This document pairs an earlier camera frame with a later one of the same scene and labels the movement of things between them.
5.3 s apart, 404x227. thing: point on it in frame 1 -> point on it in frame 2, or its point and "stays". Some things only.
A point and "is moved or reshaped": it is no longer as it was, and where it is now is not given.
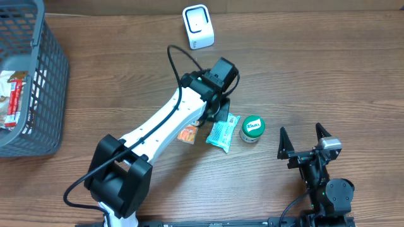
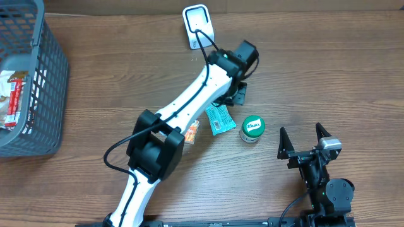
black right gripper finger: x=285 y=145 stays
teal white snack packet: x=220 y=132 is moved or reshaped
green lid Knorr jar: x=253 y=127 stays
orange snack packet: x=188 y=134 stays
